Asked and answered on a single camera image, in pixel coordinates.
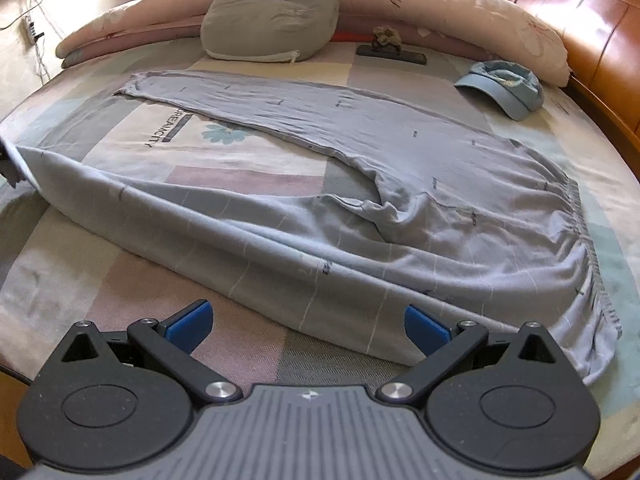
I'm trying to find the light blue cap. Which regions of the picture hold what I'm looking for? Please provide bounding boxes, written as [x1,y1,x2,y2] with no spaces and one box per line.
[453,59,545,122]

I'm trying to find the grey cat face cushion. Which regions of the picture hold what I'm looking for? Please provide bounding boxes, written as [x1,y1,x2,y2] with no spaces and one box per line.
[200,0,342,64]

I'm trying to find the pink floral quilt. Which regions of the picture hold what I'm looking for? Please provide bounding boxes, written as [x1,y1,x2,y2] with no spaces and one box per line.
[54,0,572,87]

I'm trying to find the wooden headboard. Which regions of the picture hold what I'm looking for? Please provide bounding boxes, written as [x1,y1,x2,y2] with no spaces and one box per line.
[506,0,640,182]

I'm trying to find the thin wall cable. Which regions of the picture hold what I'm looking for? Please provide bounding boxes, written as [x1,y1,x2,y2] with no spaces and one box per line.
[19,0,57,82]

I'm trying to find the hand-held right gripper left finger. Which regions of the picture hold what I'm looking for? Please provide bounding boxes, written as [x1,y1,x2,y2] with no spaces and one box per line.
[60,299,247,407]

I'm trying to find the black bar with dried flower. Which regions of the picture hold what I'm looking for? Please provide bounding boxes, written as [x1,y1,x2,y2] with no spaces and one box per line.
[355,25,429,66]

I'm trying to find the light blue printed pants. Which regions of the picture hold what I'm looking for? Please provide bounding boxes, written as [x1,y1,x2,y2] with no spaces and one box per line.
[17,70,622,387]

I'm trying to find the white power strip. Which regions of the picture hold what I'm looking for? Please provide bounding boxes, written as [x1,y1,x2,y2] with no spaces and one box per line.
[24,14,47,45]

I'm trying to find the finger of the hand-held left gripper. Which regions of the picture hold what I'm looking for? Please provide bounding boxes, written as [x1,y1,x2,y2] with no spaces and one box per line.
[0,140,24,187]

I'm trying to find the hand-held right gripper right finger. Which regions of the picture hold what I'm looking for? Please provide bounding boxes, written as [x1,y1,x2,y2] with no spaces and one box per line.
[375,304,562,407]

